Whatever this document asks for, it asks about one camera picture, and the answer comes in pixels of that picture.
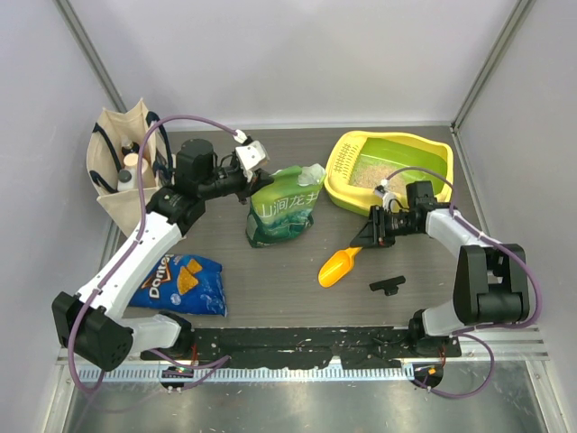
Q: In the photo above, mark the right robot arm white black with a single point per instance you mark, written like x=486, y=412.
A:
x=490, y=283

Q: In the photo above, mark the yellow plastic scoop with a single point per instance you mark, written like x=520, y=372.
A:
x=337, y=266

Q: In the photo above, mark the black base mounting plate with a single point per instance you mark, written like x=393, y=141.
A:
x=306, y=348

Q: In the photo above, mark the black bag clip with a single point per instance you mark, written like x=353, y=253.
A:
x=389, y=287

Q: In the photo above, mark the aluminium rail frame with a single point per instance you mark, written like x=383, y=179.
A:
x=489, y=344

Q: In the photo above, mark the blue Doritos chip bag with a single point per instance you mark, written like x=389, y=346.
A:
x=183, y=283

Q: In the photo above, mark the yellow green litter box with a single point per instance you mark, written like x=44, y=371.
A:
x=360, y=160

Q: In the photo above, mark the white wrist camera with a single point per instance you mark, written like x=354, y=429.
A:
x=385, y=194
x=251, y=153

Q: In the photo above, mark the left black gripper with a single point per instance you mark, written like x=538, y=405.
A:
x=254, y=182

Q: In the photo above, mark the grey capped bottle in tote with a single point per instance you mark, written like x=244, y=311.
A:
x=127, y=180

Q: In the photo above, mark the green cat litter bag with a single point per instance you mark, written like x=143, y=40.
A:
x=283, y=210

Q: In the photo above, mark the beige canvas tote bag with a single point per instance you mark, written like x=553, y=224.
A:
x=104, y=160

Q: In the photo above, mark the white bottle in tote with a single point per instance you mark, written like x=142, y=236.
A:
x=131, y=164

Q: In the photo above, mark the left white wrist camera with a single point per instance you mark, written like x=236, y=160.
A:
x=251, y=153

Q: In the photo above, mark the clean litter pellets in box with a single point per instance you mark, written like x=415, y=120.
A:
x=370, y=176

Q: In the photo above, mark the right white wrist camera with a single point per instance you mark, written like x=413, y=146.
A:
x=385, y=194

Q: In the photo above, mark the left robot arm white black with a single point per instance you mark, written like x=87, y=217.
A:
x=90, y=323

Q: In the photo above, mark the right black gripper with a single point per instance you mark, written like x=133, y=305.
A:
x=374, y=233

